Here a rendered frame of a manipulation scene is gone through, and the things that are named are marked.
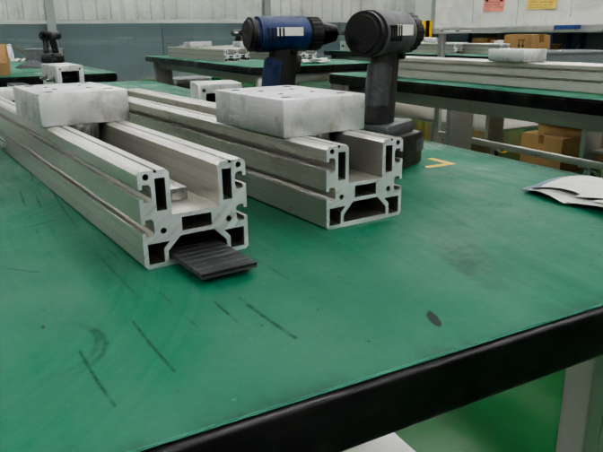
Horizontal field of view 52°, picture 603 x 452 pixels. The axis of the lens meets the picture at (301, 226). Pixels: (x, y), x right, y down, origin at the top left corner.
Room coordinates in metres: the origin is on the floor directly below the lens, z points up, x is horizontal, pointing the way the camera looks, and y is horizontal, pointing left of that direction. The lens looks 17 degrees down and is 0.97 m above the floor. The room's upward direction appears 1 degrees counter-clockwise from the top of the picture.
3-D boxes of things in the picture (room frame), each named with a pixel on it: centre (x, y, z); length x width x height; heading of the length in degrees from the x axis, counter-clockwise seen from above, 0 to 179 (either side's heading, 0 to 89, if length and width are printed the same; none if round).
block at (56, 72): (2.19, 0.81, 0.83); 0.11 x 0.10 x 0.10; 125
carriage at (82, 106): (0.86, 0.31, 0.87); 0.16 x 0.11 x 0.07; 33
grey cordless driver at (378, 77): (0.93, -0.14, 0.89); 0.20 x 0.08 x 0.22; 145
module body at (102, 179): (0.86, 0.31, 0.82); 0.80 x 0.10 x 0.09; 33
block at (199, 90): (1.32, 0.19, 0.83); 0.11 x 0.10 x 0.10; 108
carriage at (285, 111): (0.75, 0.02, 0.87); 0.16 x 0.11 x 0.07; 33
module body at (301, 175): (0.96, 0.15, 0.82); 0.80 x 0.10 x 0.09; 33
